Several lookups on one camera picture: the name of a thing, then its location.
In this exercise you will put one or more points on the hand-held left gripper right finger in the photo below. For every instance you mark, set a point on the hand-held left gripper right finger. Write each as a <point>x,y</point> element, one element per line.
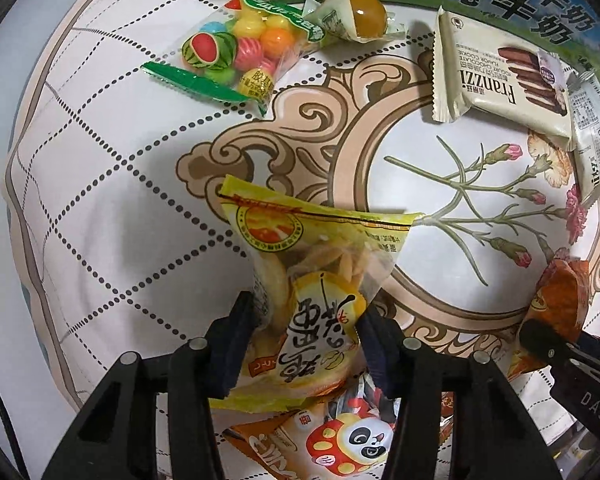
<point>380,355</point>

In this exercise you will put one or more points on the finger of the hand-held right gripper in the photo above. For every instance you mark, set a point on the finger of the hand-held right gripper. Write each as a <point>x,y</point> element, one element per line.
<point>540,340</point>

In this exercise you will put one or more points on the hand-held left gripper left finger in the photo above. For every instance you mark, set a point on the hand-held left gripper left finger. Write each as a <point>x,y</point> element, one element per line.
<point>235,345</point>

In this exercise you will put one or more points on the orange brown snack packet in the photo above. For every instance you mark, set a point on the orange brown snack packet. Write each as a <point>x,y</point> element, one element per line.
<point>565,300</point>

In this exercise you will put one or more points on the yellow snack packet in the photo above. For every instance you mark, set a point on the yellow snack packet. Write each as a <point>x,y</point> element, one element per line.
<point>330,260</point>

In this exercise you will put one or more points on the cream chocolate cookie packet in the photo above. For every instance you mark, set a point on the cream chocolate cookie packet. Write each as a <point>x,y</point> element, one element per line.
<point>480,85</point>

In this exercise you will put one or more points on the orange panda print snack packet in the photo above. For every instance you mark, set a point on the orange panda print snack packet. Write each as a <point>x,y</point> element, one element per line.
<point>350,440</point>

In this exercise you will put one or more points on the clear white snack packet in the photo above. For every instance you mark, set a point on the clear white snack packet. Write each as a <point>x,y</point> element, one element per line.
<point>592,130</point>

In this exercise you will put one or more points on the small purple white packet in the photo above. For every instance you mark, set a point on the small purple white packet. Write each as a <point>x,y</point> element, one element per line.
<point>550,72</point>

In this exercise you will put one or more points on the bag of colourful gumballs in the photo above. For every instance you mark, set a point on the bag of colourful gumballs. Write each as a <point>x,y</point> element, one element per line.
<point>250,45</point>

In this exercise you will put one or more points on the orange jelly cup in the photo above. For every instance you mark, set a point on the orange jelly cup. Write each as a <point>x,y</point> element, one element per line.
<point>360,12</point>

